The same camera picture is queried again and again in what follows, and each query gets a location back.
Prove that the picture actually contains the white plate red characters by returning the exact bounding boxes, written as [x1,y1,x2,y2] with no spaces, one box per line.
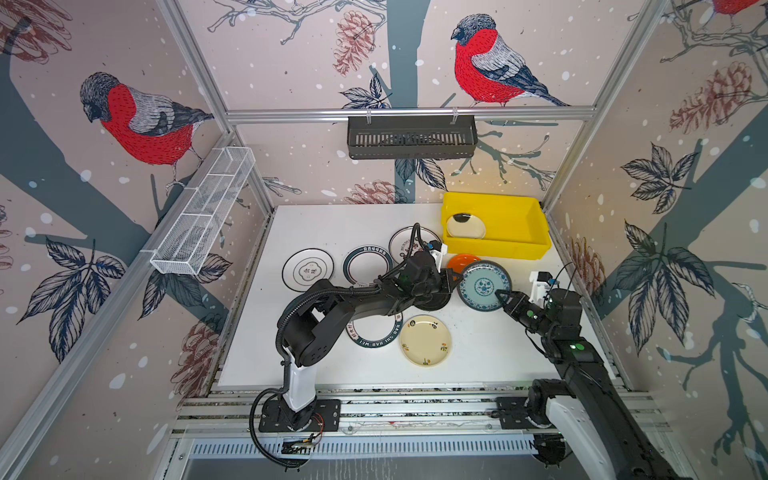
[389,226,441,264]

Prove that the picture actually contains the white wire mesh shelf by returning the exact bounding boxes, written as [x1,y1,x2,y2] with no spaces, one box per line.
[150,146,255,276]

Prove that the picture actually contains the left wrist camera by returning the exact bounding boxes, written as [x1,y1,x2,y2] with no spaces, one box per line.
[424,240,448,272]

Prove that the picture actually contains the blue green patterned plate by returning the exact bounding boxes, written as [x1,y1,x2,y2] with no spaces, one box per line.
[458,260,512,312]

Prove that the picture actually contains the white plate green rim lettered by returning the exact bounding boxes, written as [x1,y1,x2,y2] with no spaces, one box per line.
[346,313,403,349]

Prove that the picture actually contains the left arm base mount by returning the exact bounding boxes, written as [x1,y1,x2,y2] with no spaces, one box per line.
[258,397,341,433]

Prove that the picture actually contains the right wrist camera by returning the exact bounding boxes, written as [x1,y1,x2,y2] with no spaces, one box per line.
[529,271,554,305]

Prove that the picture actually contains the yellow plastic bin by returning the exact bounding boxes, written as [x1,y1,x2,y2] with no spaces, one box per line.
[441,192,552,260]

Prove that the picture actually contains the orange plate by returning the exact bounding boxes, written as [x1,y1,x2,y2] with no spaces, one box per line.
[446,254,481,273]

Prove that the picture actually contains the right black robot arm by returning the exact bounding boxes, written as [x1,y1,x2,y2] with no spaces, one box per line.
[495,288,680,479]

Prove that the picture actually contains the aluminium rail frame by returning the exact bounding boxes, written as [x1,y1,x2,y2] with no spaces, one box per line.
[170,383,670,436]

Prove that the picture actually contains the white plate green rim upper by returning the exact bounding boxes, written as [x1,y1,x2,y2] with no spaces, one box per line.
[342,245,394,286]

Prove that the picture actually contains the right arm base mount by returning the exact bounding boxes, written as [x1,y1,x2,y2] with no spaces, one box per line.
[492,397,553,430]

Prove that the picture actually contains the cream plate flower dots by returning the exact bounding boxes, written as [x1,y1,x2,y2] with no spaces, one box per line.
[398,315,453,367]

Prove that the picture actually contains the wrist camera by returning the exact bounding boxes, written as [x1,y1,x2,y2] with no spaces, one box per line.
[424,240,448,272]
[529,271,554,305]

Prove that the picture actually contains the cream plate black spot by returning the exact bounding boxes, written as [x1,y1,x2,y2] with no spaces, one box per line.
[445,213,487,239]

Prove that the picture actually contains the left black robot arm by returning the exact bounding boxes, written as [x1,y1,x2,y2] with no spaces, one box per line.
[275,251,463,412]

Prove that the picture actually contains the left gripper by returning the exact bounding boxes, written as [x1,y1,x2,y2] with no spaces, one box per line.
[411,268,466,299]

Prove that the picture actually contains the black hanging wire basket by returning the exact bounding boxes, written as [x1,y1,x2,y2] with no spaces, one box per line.
[347,115,478,160]

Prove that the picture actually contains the white plate black cloud outline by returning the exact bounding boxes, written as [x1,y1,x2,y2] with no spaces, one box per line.
[282,248,334,292]

